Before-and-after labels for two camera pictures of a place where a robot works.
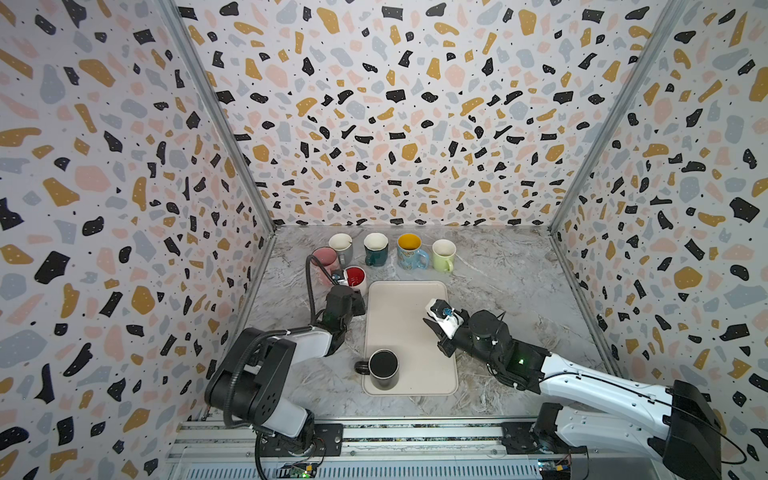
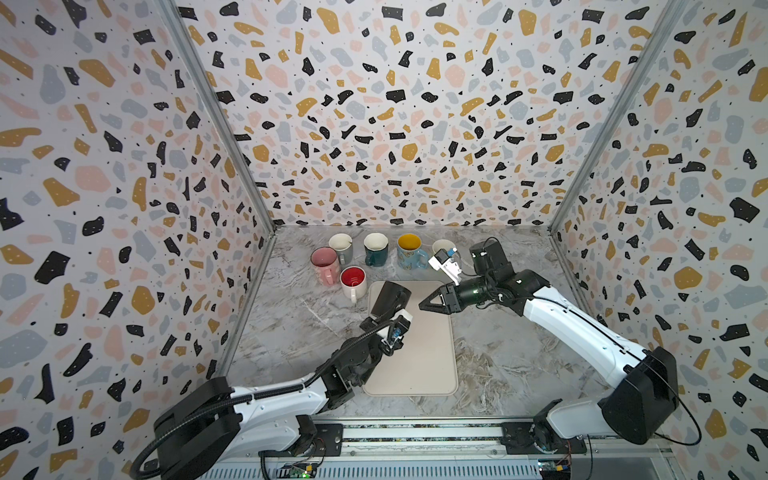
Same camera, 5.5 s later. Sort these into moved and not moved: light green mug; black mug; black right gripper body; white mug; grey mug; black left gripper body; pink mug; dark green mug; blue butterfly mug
Moved: black left gripper body; black right gripper body; black mug
Not moved: light green mug; dark green mug; white mug; blue butterfly mug; pink mug; grey mug
